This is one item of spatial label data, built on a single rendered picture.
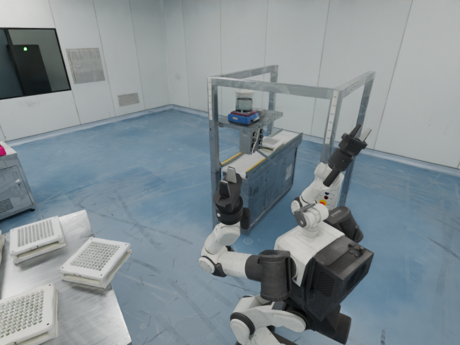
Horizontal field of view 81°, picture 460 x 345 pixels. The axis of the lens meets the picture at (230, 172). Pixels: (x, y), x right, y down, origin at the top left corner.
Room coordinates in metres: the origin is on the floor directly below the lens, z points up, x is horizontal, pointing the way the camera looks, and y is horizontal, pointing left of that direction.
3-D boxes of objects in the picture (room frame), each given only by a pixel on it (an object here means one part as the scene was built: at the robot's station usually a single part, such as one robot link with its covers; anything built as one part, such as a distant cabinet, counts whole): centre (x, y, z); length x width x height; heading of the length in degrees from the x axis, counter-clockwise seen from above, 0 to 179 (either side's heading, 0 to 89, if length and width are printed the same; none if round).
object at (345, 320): (0.78, -0.38, 0.81); 0.28 x 0.13 x 0.18; 60
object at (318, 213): (0.84, -0.32, 1.28); 0.10 x 0.07 x 0.09; 127
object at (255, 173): (2.74, -0.41, 0.74); 1.30 x 0.29 x 0.10; 145
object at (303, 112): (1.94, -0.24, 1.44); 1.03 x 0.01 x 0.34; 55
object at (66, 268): (1.04, 0.69, 0.88); 0.25 x 0.24 x 0.02; 168
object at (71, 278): (1.04, 0.69, 0.83); 0.24 x 0.24 x 0.02; 78
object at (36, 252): (1.22, 1.11, 0.83); 0.24 x 0.24 x 0.02; 35
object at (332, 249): (0.79, -0.35, 1.08); 0.34 x 0.30 x 0.36; 127
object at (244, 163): (2.74, -0.41, 0.77); 1.35 x 0.25 x 0.05; 145
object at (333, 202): (1.61, -0.67, 0.94); 0.17 x 0.06 x 0.26; 55
